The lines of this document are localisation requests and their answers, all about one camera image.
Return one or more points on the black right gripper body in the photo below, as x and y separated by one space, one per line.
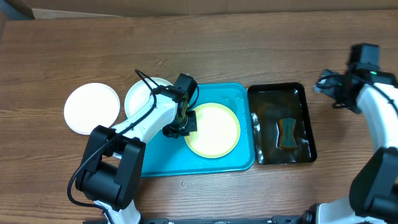
334 88

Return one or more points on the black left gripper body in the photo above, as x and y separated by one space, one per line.
183 127

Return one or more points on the yellow plate with ketchup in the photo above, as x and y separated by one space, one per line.
218 131

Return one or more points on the green and yellow sponge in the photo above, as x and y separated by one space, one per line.
286 129

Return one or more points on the white plate with ketchup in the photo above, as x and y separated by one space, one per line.
91 105

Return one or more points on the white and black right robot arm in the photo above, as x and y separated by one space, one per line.
364 89

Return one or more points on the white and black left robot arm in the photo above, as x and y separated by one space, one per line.
110 170

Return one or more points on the teal plastic tray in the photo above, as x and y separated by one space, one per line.
169 156

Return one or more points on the black water tray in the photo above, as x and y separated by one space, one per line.
270 103

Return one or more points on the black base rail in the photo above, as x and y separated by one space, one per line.
280 219

